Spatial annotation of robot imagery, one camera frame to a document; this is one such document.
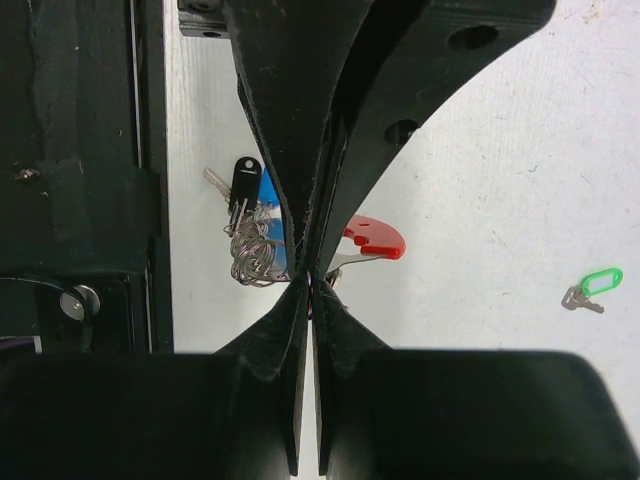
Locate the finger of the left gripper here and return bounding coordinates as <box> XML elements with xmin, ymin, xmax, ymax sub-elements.
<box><xmin>223</xmin><ymin>1</ymin><xmax>371</xmax><ymax>277</ymax></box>
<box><xmin>312</xmin><ymin>1</ymin><xmax>556</xmax><ymax>275</ymax></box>

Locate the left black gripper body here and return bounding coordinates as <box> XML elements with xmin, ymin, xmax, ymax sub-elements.
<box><xmin>177</xmin><ymin>0</ymin><xmax>229</xmax><ymax>38</ymax></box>

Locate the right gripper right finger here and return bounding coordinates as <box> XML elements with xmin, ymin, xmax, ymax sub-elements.
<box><xmin>311</xmin><ymin>283</ymin><xmax>638</xmax><ymax>479</ymax></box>

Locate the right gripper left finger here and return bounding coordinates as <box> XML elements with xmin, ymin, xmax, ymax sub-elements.
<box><xmin>1</xmin><ymin>280</ymin><xmax>309</xmax><ymax>479</ymax></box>

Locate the dark blue tagged key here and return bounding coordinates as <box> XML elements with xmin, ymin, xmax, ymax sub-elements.
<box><xmin>204</xmin><ymin>156</ymin><xmax>262</xmax><ymax>226</ymax></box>

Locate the chain of metal keyrings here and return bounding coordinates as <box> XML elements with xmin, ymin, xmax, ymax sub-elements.
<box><xmin>222</xmin><ymin>202</ymin><xmax>344</xmax><ymax>291</ymax></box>

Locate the green tagged key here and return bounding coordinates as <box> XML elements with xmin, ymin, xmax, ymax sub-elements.
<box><xmin>561</xmin><ymin>267</ymin><xmax>624</xmax><ymax>314</ymax></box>

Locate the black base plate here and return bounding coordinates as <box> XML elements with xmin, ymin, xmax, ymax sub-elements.
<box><xmin>1</xmin><ymin>1</ymin><xmax>174</xmax><ymax>353</ymax></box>

